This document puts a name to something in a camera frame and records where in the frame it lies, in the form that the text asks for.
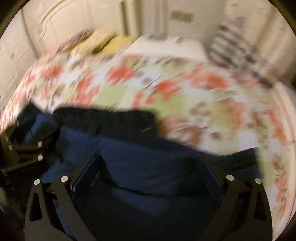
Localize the navy blue puffer jacket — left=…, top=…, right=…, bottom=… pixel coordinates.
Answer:
left=4, top=103, right=223, bottom=240

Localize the white wardrobe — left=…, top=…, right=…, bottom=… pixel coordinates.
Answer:
left=1, top=13, right=37, bottom=106

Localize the floral bed quilt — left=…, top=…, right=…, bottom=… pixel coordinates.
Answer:
left=1, top=53, right=294, bottom=236

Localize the white window ledge cabinet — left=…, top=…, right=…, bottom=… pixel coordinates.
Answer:
left=274, top=82, right=295, bottom=143

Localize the white wooden headboard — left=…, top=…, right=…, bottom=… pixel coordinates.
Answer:
left=22, top=0, right=142, bottom=55

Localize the embroidered round cushion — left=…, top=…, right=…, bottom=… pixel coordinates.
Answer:
left=57, top=29, right=94, bottom=53

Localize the pale yellow pillow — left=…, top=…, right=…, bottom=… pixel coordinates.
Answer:
left=71, top=28, right=116, bottom=56

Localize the white nightstand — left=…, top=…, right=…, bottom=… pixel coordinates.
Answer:
left=125, top=36, right=207, bottom=62

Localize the sailboat print curtain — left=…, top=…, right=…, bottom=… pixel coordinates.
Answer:
left=209, top=1, right=295, bottom=88

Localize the wall socket panel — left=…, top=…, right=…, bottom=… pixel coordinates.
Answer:
left=171, top=11, right=194, bottom=23

